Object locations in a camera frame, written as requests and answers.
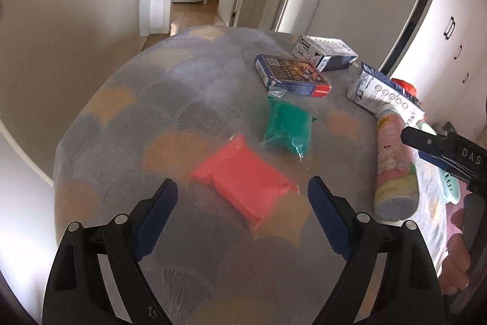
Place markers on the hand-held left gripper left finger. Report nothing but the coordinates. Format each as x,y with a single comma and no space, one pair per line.
156,218

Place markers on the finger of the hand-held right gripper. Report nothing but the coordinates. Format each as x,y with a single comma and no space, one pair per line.
437,146
443,165

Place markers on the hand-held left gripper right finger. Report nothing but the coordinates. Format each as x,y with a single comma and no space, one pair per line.
329,222

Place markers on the teal plastic basket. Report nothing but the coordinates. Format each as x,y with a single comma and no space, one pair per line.
451,190

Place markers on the pink printed tube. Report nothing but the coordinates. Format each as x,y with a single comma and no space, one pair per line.
392,165

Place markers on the white and blue milk carton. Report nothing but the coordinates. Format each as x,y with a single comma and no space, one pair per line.
380,92

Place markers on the red plastic packet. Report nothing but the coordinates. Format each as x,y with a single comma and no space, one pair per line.
243,180

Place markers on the green plastic packet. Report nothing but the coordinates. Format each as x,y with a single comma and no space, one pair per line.
289,123

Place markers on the blue card game box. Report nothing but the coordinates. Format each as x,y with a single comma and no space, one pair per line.
293,75

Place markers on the white and blue carton box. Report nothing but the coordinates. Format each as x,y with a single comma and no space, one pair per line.
323,47

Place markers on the person's right hand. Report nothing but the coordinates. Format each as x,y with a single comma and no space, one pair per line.
456,271

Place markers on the small red object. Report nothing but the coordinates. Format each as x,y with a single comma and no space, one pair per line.
407,87

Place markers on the white wardrobe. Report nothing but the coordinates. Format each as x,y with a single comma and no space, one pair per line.
441,5

